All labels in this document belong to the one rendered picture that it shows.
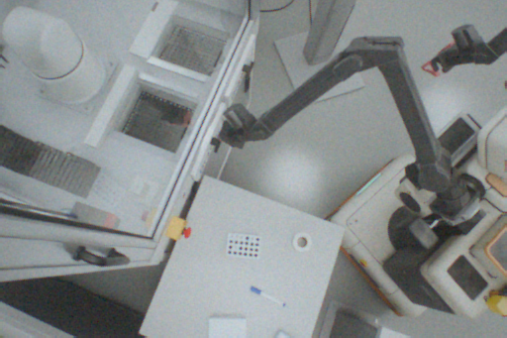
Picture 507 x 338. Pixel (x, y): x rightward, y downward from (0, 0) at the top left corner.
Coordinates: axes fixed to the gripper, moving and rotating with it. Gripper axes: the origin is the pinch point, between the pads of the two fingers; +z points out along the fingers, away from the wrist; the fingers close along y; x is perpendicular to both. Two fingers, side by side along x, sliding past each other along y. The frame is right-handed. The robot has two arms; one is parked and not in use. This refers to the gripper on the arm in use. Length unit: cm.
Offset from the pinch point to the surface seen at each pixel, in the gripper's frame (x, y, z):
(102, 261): 46, 36, -51
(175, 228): 35.9, 2.4, 0.7
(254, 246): 31.7, -26.5, -5.7
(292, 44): -103, -55, 65
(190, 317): 63, -18, 5
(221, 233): 31.4, -17.7, 5.0
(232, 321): 58, -27, -7
